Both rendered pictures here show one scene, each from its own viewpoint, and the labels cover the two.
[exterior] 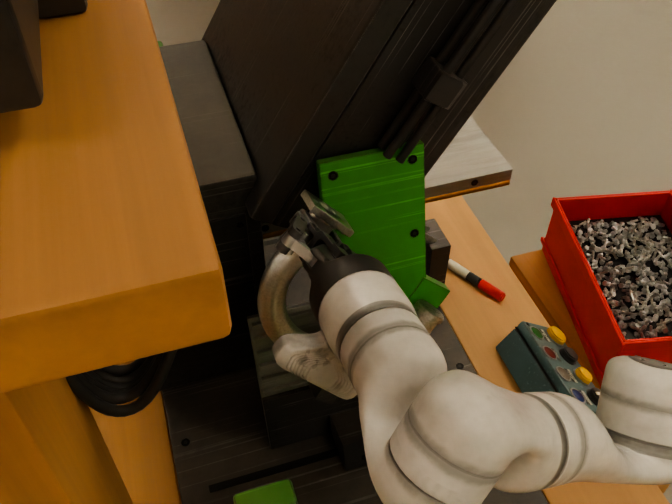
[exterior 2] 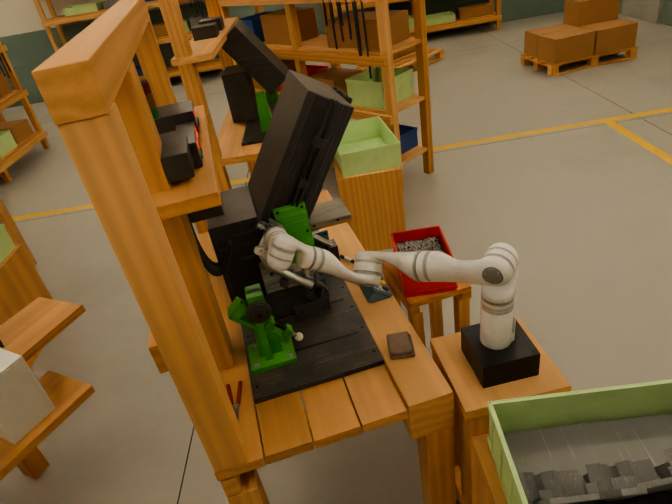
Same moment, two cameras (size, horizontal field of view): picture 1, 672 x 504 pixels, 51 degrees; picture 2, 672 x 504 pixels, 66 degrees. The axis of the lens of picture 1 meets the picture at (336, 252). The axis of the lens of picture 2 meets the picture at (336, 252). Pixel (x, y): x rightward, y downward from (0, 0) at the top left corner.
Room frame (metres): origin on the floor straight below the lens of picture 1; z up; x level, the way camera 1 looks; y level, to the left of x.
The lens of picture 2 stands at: (-0.99, -0.40, 2.06)
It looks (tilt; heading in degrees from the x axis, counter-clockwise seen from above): 32 degrees down; 8
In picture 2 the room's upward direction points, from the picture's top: 10 degrees counter-clockwise
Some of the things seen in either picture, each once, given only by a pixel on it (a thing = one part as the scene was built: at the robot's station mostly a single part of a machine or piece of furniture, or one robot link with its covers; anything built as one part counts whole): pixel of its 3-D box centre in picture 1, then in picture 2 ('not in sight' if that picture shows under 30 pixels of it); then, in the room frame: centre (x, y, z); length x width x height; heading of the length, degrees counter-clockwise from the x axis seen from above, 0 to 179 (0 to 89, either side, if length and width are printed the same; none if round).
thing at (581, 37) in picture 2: not in sight; (578, 32); (6.47, -3.04, 0.37); 1.20 x 0.80 x 0.74; 104
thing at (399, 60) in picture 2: not in sight; (399, 52); (7.52, -0.71, 0.22); 1.20 x 0.80 x 0.44; 136
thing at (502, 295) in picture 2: not in sight; (498, 274); (0.18, -0.66, 1.19); 0.09 x 0.09 x 0.17; 62
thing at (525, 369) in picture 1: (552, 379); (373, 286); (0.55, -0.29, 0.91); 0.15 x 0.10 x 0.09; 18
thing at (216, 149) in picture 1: (177, 218); (240, 243); (0.70, 0.21, 1.07); 0.30 x 0.18 x 0.34; 18
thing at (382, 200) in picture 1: (366, 220); (293, 229); (0.58, -0.03, 1.17); 0.13 x 0.12 x 0.20; 18
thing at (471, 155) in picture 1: (352, 170); (298, 221); (0.74, -0.02, 1.11); 0.39 x 0.16 x 0.03; 108
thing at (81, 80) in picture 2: not in sight; (117, 33); (0.54, 0.33, 1.90); 1.50 x 0.09 x 0.09; 18
